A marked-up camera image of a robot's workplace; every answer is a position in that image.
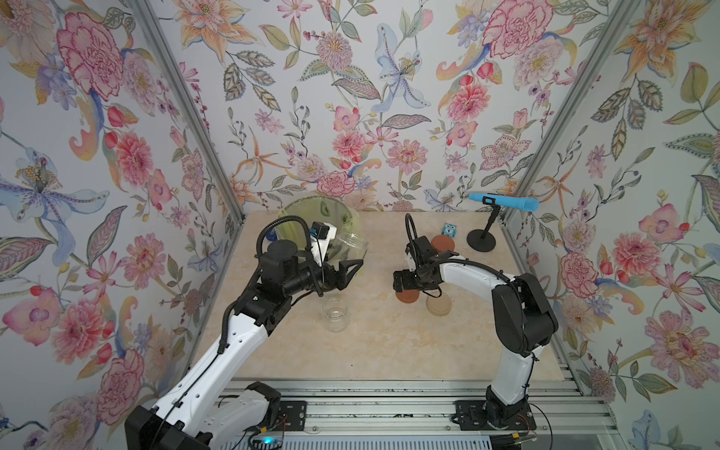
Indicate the blue microphone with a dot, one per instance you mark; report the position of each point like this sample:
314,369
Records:
522,204

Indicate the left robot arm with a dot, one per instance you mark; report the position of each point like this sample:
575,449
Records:
225,349

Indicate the terracotta jar lid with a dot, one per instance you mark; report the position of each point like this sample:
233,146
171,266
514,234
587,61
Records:
408,296

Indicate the left aluminium corner post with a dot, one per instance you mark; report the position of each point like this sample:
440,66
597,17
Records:
149,23

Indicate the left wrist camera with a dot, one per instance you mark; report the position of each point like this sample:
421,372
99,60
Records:
321,235

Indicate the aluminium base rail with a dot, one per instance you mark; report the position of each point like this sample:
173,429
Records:
375,412

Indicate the yellow-green plastic bin liner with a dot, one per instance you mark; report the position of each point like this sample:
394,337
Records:
332,216

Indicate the right aluminium corner post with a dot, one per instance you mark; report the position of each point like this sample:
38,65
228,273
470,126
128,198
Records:
604,40

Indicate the beige jar lid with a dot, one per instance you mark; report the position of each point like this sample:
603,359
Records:
439,306

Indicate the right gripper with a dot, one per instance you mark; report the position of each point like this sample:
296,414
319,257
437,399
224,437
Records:
406,283

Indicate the small blue owl figure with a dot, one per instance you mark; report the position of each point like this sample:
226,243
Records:
449,230

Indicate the clear jar with rice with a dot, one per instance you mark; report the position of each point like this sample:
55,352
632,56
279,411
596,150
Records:
335,314

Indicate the jar with terracotta lid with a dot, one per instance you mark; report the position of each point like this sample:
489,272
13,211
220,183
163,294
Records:
351,246
443,243

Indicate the aluminium corner post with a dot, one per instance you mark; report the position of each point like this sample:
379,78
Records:
149,23
604,40

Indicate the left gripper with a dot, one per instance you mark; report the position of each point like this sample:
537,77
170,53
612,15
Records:
338,279

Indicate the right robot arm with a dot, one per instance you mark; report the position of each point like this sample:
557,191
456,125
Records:
524,322

